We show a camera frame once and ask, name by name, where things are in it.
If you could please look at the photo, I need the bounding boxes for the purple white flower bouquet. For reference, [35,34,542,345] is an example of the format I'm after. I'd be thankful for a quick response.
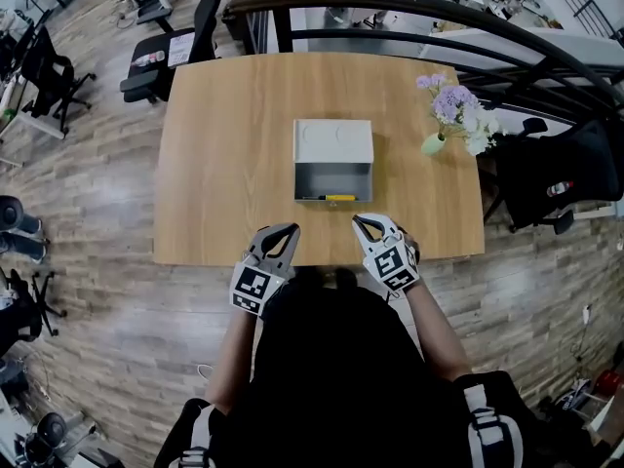
[415,73,506,157]

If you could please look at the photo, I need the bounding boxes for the black office chair with paper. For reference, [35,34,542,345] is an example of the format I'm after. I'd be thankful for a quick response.
[119,0,235,104]

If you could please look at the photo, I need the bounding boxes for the black metal railing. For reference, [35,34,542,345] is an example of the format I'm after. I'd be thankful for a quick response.
[221,0,624,126]

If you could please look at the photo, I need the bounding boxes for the white paper sheet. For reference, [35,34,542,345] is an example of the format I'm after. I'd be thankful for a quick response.
[168,32,196,67]

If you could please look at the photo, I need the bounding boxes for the grey drawer box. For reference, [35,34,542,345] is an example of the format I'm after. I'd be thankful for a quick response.
[292,118,375,208]

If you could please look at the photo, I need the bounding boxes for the clear plastic bottle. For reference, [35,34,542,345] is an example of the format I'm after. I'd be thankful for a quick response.
[131,50,167,67]

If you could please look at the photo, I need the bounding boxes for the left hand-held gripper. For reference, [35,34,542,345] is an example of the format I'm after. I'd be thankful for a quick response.
[229,222,301,318]

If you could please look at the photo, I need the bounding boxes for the black office chair with bottle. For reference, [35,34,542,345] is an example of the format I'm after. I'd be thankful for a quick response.
[487,117,624,236]

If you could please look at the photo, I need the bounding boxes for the person's left forearm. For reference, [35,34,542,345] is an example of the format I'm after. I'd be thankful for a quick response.
[205,307,258,414]

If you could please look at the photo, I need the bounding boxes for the black mesh office chair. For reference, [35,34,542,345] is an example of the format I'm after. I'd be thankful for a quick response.
[19,24,98,136]

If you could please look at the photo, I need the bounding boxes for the person's right forearm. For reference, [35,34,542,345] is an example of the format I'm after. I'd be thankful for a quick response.
[404,280,473,382]

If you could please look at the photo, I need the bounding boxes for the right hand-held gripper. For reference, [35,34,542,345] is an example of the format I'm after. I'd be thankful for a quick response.
[351,212,421,293]

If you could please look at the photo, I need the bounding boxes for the pale green vase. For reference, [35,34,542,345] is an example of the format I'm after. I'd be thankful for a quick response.
[420,132,448,158]

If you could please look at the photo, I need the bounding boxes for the black swivel chair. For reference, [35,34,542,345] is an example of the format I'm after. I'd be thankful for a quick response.
[0,268,68,355]

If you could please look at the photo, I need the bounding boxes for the person's black clothing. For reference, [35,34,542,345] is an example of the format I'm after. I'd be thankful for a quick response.
[153,265,542,468]

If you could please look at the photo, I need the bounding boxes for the grey shoulder strap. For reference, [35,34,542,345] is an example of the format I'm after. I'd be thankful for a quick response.
[460,382,526,468]
[168,405,215,468]

